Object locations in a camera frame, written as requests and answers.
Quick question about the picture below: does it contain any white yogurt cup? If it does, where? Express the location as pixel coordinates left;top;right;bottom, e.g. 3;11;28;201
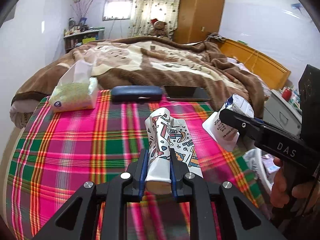
202;94;254;152

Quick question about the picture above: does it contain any patterned paper carton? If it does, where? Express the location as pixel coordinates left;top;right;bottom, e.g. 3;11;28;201
145;107;203;183

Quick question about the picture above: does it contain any white trash bin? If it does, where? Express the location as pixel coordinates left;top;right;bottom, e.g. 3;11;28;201
243;148;279;195

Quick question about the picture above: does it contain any person's right hand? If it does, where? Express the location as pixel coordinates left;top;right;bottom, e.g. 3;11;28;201
270;157;319;211

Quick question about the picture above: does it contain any grey bedside drawer cabinet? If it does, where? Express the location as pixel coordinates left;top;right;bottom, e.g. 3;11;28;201
263;89;302;135

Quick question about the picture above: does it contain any red mug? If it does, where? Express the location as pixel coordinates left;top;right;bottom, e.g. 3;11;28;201
281;87;292;102

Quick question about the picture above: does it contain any wooden headboard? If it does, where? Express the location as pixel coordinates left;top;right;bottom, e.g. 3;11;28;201
212;39;291;90

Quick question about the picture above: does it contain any black smartphone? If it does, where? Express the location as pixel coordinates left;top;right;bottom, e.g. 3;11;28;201
163;86;210;102

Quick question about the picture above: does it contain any dark blue glasses case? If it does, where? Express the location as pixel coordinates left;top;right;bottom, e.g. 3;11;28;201
111;86;163;102

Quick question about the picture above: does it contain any tissue pack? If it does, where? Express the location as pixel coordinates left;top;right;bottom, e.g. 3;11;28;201
49;60;98;113

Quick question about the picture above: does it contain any brown fleece blanket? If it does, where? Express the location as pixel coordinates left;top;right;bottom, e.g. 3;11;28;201
13;36;265;118

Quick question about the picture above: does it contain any wooden wardrobe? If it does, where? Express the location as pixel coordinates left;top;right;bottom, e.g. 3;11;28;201
173;0;225;44

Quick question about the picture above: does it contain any teddy bear with red hat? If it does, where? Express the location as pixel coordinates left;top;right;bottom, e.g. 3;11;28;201
149;18;169;37

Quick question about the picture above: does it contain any patterned curtain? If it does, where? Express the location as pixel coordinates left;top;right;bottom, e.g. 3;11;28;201
129;0;180;37

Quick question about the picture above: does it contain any black camera box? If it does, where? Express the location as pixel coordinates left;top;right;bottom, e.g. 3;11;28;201
298;64;319;145

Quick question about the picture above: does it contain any cluttered wall shelf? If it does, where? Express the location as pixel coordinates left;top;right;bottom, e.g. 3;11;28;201
63;17;105;53

